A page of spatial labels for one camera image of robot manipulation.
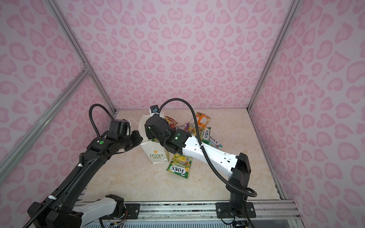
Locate white paper gift bag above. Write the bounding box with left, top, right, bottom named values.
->
left=128, top=115, right=169, bottom=164

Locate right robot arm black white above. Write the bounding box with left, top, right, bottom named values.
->
left=144, top=115, right=257, bottom=218

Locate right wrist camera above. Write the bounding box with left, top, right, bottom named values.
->
left=150, top=105, right=160, bottom=116

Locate orange Fox's fruits candy bag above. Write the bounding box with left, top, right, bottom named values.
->
left=164, top=116, right=178, bottom=129

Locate aluminium frame post left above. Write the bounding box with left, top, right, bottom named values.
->
left=44, top=0, right=117, bottom=114

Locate green Fox's candy bag front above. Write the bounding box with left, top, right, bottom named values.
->
left=167, top=154, right=193, bottom=179

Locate green yellow Fox's candy bag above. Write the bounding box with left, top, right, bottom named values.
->
left=188, top=123, right=211, bottom=143

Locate aluminium frame post right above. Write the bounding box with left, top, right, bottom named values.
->
left=247, top=0, right=303, bottom=113

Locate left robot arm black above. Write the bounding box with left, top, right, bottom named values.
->
left=24, top=119, right=143, bottom=228

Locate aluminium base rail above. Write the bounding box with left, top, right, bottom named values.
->
left=52, top=200, right=304, bottom=228

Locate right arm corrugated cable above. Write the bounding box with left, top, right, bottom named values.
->
left=158, top=98, right=258, bottom=198

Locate purple berries Fox's candy bag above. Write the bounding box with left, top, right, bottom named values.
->
left=175, top=123, right=189, bottom=132

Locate aluminium frame post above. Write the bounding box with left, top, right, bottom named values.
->
left=247, top=0, right=303, bottom=113
left=44, top=0, right=117, bottom=114

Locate aluminium frame profile diagonal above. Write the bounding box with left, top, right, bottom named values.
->
left=1, top=67, right=89, bottom=183

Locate orange candy bag back side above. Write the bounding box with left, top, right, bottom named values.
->
left=195, top=112, right=211, bottom=127

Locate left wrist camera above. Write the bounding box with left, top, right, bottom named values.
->
left=128, top=118, right=138, bottom=134

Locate teal mint blossom candy bag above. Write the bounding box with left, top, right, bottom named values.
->
left=202, top=136, right=222, bottom=149

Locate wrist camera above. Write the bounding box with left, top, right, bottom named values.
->
left=128, top=118, right=138, bottom=134
left=150, top=105, right=160, bottom=116

